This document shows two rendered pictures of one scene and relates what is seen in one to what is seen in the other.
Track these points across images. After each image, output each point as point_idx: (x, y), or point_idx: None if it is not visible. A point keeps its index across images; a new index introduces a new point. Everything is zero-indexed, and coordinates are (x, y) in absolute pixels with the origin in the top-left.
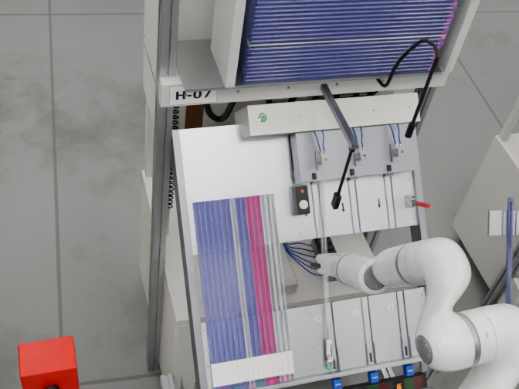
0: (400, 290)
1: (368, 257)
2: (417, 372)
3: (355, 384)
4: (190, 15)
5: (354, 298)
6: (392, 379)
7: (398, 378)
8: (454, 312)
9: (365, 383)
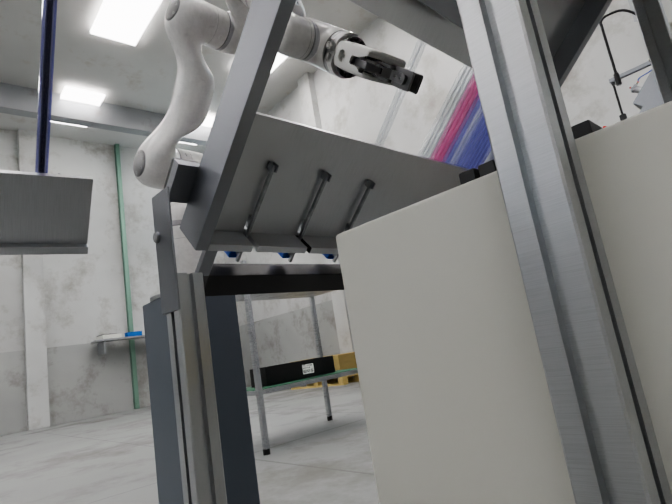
0: (282, 120)
1: (318, 20)
2: (214, 274)
3: (310, 272)
4: None
5: (350, 137)
6: (256, 267)
7: (247, 265)
8: (229, 11)
9: (295, 269)
